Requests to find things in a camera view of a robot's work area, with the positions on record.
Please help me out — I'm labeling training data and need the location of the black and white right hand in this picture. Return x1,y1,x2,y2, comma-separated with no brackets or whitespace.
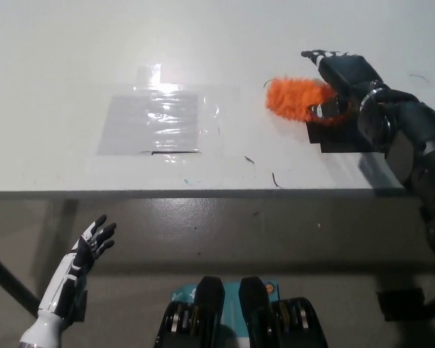
300,49,384,120

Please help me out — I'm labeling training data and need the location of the clear plastic sheet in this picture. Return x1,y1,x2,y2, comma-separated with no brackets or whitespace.
96,94,199,157

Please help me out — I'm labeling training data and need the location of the black tape patch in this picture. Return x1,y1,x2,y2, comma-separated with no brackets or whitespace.
306,121,385,154

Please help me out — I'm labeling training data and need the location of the clear plastic film cover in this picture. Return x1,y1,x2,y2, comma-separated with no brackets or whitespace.
67,63,257,182

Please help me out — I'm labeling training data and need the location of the orange microfibre extendable duster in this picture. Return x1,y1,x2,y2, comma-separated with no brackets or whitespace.
264,75,353,128

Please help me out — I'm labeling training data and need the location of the white and black left hand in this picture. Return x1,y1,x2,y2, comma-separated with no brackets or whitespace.
38,214,117,322

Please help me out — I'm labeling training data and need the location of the black diagonal desk leg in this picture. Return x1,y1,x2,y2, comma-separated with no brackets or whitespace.
0,246,41,317

